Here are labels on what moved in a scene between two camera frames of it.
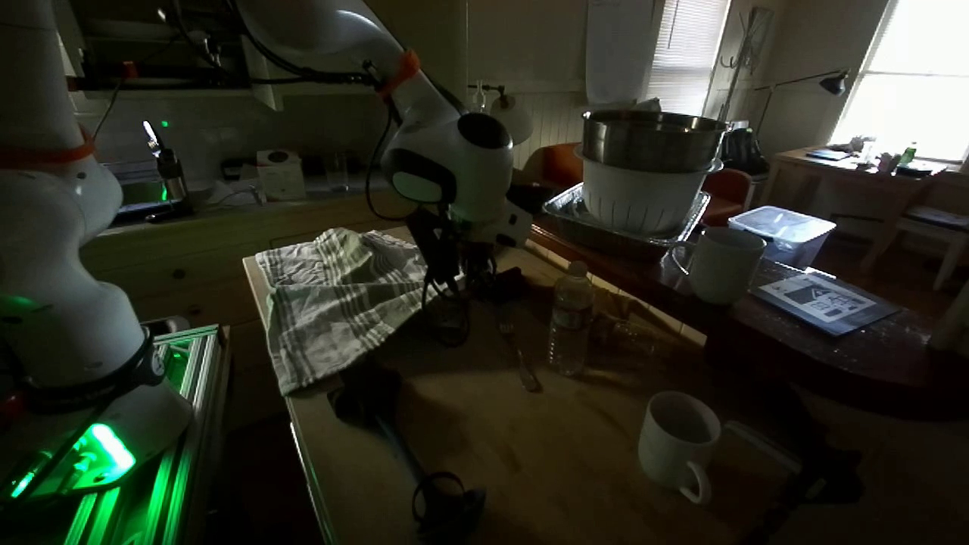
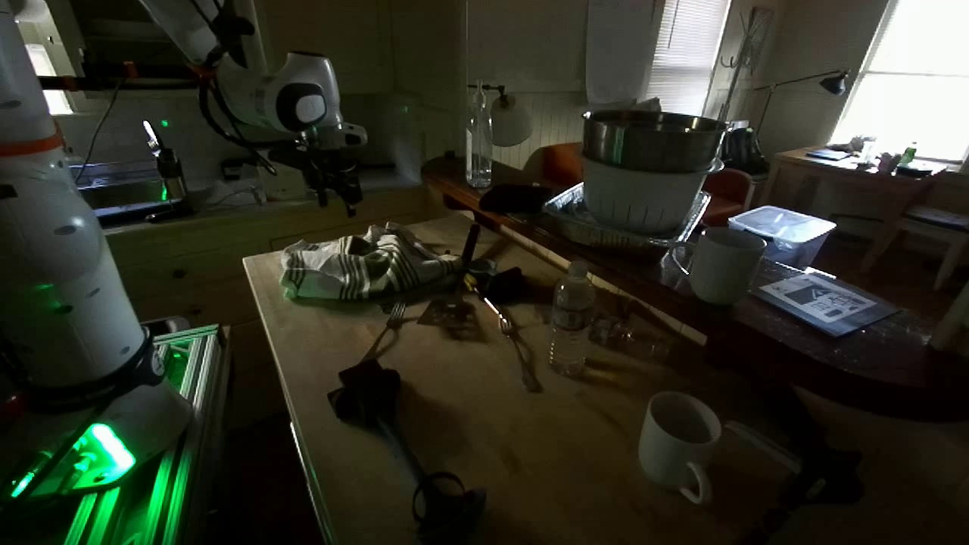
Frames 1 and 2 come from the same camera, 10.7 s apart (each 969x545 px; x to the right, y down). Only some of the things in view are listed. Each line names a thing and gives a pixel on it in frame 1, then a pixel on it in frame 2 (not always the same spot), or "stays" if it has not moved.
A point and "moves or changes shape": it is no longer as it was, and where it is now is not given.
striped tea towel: [324, 295] moves or changes shape
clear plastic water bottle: [569, 325] stays
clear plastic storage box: [787, 234] stays
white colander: [640, 197] stays
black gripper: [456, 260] → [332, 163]
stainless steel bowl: [646, 137] stays
